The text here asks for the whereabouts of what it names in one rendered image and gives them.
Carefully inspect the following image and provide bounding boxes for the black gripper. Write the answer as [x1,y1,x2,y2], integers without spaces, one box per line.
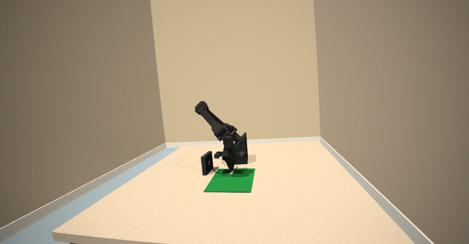
[214,144,246,168]

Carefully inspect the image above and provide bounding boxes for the green circuit board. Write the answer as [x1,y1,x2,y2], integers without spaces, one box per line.
[204,168,255,193]

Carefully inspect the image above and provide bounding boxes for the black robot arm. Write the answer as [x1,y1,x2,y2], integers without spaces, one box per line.
[195,101,242,160]

